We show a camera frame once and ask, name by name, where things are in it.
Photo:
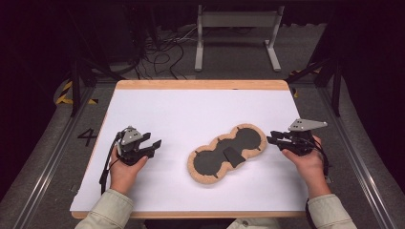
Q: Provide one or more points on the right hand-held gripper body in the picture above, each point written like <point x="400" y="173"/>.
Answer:
<point x="302" y="136"/>

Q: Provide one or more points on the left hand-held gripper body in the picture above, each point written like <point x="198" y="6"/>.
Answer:
<point x="130" y="137"/>

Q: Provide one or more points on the person's right hand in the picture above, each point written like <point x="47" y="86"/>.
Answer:
<point x="309" y="168"/>

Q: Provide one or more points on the person's left hand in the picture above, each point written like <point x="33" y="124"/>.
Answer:
<point x="122" y="173"/>

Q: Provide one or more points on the white table sheet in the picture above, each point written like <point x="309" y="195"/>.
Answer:
<point x="191" y="108"/>

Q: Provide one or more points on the black metal stand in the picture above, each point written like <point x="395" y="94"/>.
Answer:
<point x="75" y="86"/>
<point x="332" y="79"/>

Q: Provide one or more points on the person's light jacket front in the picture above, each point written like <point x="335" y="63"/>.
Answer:
<point x="251" y="223"/>

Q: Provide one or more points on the aluminium floor rail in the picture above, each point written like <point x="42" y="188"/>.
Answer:
<point x="356" y="152"/>
<point x="44" y="171"/>

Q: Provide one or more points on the metal table bracket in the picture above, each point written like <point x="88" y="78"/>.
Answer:
<point x="74" y="188"/>

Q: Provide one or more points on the white metal stand frame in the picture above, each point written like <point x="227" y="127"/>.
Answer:
<point x="237" y="19"/>

